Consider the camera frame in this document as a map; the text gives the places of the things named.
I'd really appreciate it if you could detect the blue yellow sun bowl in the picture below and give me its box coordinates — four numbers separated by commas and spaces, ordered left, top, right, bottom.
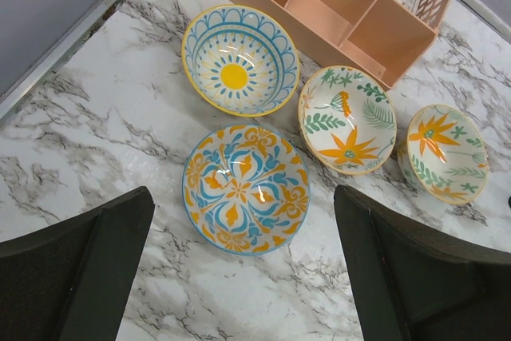
181, 4, 300, 117

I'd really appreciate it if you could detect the orange star flower bowl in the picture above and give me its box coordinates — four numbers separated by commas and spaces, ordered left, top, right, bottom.
397, 104, 489, 205

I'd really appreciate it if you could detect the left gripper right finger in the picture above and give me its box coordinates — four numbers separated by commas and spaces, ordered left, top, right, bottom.
334, 185, 510, 340

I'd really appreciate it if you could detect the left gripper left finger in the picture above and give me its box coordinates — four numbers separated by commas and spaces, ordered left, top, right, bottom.
1, 186, 155, 340

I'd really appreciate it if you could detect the green leaf orange flower bowl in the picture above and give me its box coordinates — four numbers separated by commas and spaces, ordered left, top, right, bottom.
298, 65, 397, 176

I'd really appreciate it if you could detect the blue orange floral bowl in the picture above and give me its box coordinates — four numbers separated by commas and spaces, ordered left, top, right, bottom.
182, 124, 311, 256

